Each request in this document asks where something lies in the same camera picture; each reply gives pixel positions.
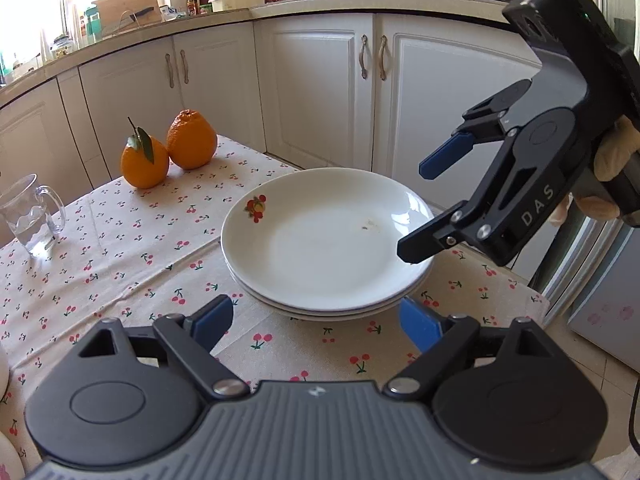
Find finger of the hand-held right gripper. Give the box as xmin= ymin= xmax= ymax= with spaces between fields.
xmin=419 ymin=79 xmax=536 ymax=182
xmin=397 ymin=200 xmax=481 ymax=266

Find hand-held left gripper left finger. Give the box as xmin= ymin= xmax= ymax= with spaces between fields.
xmin=75 ymin=295 xmax=251 ymax=402

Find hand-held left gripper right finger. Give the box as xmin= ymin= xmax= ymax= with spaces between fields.
xmin=384 ymin=297 xmax=558 ymax=402

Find white fruit print plate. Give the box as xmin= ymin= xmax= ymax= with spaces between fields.
xmin=260 ymin=282 xmax=428 ymax=322
xmin=226 ymin=260 xmax=435 ymax=317
xmin=221 ymin=167 xmax=436 ymax=312

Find person's right hand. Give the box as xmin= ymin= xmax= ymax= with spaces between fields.
xmin=550 ymin=116 xmax=640 ymax=224

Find cherry print tablecloth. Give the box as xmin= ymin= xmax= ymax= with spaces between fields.
xmin=0 ymin=134 xmax=551 ymax=480

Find white kitchen cabinets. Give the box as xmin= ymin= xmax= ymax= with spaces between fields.
xmin=0 ymin=0 xmax=601 ymax=221

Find orange with leaf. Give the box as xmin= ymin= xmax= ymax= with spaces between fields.
xmin=120 ymin=117 xmax=170 ymax=190

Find bumpy orange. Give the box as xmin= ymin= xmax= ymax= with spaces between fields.
xmin=166 ymin=108 xmax=218 ymax=171

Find clear glass mug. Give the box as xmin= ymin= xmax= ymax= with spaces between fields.
xmin=0 ymin=174 xmax=68 ymax=259

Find white plastic tray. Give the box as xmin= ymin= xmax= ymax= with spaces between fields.
xmin=208 ymin=0 xmax=267 ymax=12

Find teal water bottle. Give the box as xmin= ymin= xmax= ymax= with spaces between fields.
xmin=84 ymin=6 xmax=101 ymax=43

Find wooden cutting board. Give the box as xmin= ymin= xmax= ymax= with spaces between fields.
xmin=91 ymin=0 xmax=163 ymax=36

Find kitchen window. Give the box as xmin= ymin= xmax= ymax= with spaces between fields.
xmin=0 ymin=0 xmax=168 ymax=68

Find black handled cleaver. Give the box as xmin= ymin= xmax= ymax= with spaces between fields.
xmin=120 ymin=6 xmax=156 ymax=26

